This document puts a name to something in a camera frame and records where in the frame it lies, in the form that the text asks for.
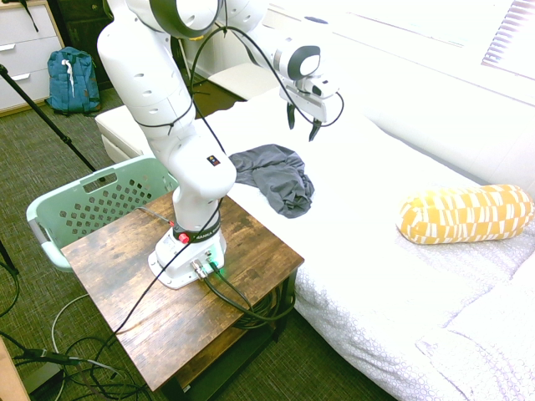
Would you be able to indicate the mint green laundry basket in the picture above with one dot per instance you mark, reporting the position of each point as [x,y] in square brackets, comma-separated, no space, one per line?
[75,200]

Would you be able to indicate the window blind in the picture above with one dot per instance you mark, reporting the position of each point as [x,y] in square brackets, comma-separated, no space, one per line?
[514,42]

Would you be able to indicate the blue backpack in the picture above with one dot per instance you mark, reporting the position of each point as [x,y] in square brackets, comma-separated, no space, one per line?
[73,79]

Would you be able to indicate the folded white patterned duvet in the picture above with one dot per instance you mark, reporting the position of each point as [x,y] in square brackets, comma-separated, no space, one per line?
[489,346]

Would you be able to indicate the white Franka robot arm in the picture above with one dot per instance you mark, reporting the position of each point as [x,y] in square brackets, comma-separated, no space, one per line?
[167,104]

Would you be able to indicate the black floor box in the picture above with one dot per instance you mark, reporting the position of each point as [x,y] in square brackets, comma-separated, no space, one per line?
[42,376]

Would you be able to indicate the large white ottoman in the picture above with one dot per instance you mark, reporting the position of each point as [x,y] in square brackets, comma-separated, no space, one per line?
[121,133]

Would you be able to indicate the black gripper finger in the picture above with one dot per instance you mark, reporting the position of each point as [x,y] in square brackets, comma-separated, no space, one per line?
[315,129]
[292,117]

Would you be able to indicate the short black tripod leg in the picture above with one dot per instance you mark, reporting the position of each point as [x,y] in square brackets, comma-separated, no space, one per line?
[6,259]

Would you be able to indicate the yellow white patterned bolster pillow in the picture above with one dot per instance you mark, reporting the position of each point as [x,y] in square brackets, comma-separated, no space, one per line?
[464,215]

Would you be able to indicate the small white ottoman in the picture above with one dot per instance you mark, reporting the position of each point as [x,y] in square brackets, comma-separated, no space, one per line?
[242,79]

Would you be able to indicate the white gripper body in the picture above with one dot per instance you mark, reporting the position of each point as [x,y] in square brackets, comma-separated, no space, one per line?
[307,104]

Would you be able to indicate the white bed with patterned cover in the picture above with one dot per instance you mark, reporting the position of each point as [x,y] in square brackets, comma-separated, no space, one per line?
[376,271]

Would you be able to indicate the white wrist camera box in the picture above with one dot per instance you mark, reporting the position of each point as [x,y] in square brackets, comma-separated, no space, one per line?
[324,87]

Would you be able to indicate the white drawer dresser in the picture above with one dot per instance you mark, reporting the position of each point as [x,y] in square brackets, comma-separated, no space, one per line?
[25,50]

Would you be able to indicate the light wooden board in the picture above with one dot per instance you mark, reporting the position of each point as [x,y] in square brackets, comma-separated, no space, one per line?
[10,376]

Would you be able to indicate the rustic wooden side table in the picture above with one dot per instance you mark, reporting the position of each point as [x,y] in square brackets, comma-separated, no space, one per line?
[188,326]

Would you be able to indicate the dark grey garment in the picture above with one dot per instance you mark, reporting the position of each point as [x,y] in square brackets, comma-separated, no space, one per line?
[276,179]

